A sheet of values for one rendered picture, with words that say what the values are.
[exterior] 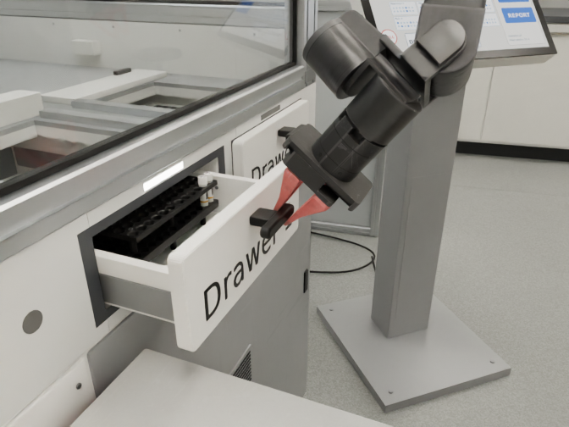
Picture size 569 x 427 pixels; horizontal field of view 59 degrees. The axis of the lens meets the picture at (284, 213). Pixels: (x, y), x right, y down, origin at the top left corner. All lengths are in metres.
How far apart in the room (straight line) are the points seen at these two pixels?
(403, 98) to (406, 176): 0.99
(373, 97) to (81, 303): 0.35
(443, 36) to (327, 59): 0.11
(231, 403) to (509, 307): 1.67
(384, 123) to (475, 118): 3.08
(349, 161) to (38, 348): 0.35
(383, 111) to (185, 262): 0.23
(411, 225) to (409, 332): 0.42
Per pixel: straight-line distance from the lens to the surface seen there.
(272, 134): 0.85
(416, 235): 1.58
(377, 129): 0.50
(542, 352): 1.95
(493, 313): 2.06
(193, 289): 0.49
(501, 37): 1.43
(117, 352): 0.63
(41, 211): 0.49
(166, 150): 0.62
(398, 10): 1.30
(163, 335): 0.70
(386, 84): 0.50
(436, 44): 0.49
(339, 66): 0.51
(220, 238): 0.51
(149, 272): 0.52
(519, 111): 3.59
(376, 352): 1.72
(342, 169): 0.52
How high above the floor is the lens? 1.16
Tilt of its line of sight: 26 degrees down
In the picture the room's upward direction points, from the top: straight up
